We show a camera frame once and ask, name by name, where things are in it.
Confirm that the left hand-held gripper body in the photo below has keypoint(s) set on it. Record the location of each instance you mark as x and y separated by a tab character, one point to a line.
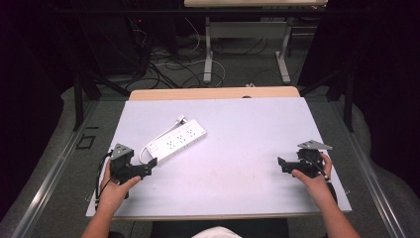
120	162

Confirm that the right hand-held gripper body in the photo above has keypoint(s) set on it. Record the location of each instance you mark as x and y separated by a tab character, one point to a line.
310	160

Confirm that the person's right hand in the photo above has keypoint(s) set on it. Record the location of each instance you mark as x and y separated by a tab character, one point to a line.
315	188

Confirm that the person's left hand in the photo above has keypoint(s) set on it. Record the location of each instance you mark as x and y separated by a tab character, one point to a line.
115	195

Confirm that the white power strip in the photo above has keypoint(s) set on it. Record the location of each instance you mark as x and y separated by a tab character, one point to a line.
178	140

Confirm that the white table mat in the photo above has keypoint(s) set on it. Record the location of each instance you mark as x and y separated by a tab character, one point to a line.
237	165

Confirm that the white power plug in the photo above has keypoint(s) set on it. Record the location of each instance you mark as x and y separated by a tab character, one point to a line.
181	119

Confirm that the black metal stand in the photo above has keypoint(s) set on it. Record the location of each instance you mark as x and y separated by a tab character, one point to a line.
81	95
346	95

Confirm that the wooden table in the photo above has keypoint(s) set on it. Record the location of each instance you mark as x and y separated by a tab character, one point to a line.
198	93

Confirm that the person's white clothing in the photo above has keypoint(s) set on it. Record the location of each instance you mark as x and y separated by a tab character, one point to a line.
216	232

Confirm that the dark curtain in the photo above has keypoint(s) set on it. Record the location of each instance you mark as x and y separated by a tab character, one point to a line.
29	99
386	82

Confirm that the black computer tower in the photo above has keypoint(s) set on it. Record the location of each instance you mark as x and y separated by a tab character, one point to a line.
112	43

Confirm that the black square floor frame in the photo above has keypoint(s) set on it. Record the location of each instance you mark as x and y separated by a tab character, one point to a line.
85	141

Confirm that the aluminium floor rail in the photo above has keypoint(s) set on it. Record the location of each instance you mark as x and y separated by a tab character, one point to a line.
49	181
373	185

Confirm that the white desk frame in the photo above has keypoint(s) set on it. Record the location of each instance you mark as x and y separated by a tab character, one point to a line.
244	29

